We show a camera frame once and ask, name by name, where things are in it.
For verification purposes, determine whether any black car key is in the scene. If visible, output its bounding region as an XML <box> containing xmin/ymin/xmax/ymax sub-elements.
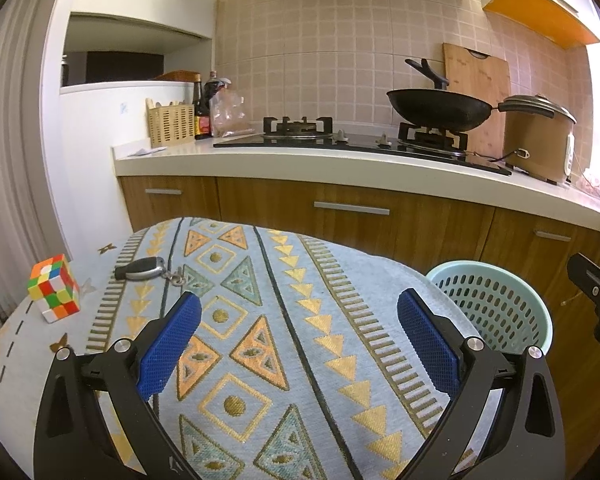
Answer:
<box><xmin>114</xmin><ymin>257</ymin><xmax>185</xmax><ymax>286</ymax></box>

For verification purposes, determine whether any colourful rubik's cube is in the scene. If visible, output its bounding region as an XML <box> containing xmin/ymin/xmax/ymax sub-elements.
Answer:
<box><xmin>27</xmin><ymin>254</ymin><xmax>80</xmax><ymax>324</ymax></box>

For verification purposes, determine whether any orange wall cabinet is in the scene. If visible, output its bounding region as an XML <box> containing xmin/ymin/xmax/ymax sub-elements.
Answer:
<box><xmin>482</xmin><ymin>0</ymin><xmax>600</xmax><ymax>51</ymax></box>

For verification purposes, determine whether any wooden cutting board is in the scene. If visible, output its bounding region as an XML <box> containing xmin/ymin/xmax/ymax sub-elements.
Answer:
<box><xmin>442</xmin><ymin>44</ymin><xmax>512</xmax><ymax>158</ymax></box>

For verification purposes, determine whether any black wok pan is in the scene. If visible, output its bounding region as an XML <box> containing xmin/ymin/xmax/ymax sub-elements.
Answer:
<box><xmin>387</xmin><ymin>58</ymin><xmax>494</xmax><ymax>133</ymax></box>

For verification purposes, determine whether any woven cutlery basket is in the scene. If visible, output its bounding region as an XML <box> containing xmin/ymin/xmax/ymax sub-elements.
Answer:
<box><xmin>145</xmin><ymin>98</ymin><xmax>195</xmax><ymax>148</ymax></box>

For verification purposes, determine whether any brown rice cooker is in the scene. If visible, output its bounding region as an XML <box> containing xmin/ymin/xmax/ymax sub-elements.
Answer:
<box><xmin>498</xmin><ymin>94</ymin><xmax>577</xmax><ymax>184</ymax></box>

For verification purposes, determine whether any clear plastic bag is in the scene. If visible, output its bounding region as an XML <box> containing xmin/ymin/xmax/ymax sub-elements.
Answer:
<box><xmin>210</xmin><ymin>78</ymin><xmax>254</xmax><ymax>139</ymax></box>

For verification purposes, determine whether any light blue perforated trash basket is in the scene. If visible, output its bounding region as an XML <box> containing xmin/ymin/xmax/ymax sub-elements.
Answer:
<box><xmin>426</xmin><ymin>260</ymin><xmax>554</xmax><ymax>354</ymax></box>

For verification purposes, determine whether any wooden kitchen cabinet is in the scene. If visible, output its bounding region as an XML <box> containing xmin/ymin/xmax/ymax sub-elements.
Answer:
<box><xmin>119</xmin><ymin>176</ymin><xmax>600</xmax><ymax>476</ymax></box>

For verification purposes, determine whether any dark soy sauce bottle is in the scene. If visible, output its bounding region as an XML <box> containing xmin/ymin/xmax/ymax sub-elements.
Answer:
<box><xmin>193</xmin><ymin>74</ymin><xmax>212</xmax><ymax>140</ymax></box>

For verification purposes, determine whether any black gas stove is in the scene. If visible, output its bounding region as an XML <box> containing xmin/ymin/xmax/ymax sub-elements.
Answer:
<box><xmin>213</xmin><ymin>117</ymin><xmax>512</xmax><ymax>176</ymax></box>

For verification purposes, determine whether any patterned blue tablecloth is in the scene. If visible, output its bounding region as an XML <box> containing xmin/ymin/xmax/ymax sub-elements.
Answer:
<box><xmin>0</xmin><ymin>216</ymin><xmax>506</xmax><ymax>480</ymax></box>

